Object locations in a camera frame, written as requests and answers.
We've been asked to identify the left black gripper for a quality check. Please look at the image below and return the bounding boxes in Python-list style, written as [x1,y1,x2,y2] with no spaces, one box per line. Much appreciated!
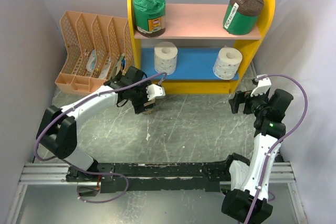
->
[130,80,156,114]

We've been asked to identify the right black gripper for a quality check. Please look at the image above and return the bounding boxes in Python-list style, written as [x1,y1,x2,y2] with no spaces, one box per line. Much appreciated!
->
[229,88,269,116]

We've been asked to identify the white floral toilet paper roll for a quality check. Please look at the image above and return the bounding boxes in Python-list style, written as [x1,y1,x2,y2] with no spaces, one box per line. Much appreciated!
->
[213,47,243,80]

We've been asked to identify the white dotted toilet paper roll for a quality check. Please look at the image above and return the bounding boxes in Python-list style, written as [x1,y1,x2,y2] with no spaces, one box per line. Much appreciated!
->
[154,41,178,75]

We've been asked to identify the brown green paper roll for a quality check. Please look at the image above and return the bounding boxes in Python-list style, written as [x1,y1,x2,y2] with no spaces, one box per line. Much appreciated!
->
[223,0,264,35]

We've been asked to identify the beige paper roll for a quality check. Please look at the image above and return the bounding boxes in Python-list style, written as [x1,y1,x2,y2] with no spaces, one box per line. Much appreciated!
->
[143,99,156,114]

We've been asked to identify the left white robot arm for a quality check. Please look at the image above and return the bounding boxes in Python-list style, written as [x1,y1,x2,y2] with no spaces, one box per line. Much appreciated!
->
[34,66,165,182]

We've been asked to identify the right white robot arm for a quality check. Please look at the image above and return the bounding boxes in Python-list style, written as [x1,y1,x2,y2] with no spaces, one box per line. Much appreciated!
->
[222,89,293,223]

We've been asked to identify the yellow pink blue shelf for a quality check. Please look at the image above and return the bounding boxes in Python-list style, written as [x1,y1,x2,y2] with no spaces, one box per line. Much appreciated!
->
[127,0,276,95]

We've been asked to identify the items in file organizer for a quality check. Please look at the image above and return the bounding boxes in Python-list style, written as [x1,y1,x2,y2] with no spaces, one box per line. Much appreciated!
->
[85,49,125,79]

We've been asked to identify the orange plastic file organizer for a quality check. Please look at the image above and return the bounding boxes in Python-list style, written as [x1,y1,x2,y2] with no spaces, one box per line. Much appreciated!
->
[55,11,133,95]

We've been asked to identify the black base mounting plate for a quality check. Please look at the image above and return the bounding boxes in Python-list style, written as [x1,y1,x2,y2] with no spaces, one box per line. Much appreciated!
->
[65,162,237,194]

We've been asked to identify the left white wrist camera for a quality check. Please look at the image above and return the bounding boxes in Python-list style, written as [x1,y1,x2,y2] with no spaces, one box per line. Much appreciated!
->
[145,84,165,101]

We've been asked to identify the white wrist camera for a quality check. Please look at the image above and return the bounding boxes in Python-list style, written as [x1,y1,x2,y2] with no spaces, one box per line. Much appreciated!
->
[145,84,165,101]
[250,74,271,97]

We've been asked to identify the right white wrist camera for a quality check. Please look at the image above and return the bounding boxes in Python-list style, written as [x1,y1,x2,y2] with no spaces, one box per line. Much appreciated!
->
[250,74,271,97]

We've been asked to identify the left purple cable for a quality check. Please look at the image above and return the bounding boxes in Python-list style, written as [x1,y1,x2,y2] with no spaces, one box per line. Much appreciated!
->
[34,72,168,204]

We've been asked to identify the aluminium rail frame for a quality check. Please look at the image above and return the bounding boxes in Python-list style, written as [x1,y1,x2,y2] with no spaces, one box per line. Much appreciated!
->
[18,63,297,185]

